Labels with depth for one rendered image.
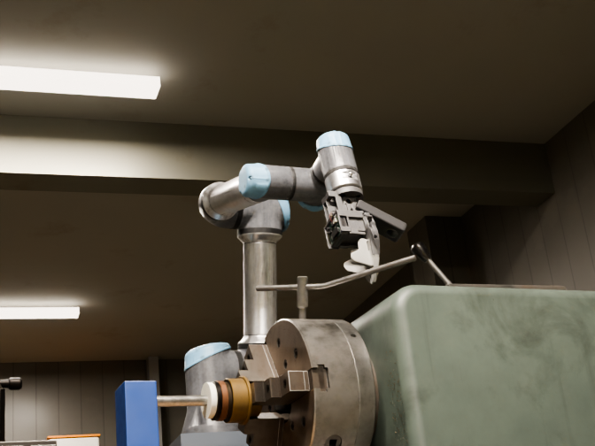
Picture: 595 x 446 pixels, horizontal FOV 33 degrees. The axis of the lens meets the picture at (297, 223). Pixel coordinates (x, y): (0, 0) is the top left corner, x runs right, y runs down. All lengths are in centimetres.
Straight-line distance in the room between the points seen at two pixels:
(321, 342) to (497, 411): 35
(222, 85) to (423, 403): 321
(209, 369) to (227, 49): 240
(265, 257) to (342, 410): 76
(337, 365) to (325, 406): 8
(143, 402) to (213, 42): 287
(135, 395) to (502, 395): 68
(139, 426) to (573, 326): 88
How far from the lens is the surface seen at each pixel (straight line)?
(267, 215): 252
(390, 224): 206
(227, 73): 477
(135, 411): 184
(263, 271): 251
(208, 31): 445
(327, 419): 184
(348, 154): 212
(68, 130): 506
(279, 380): 188
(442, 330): 191
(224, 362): 245
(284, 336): 196
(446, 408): 187
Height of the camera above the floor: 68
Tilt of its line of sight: 22 degrees up
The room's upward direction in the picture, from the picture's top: 6 degrees counter-clockwise
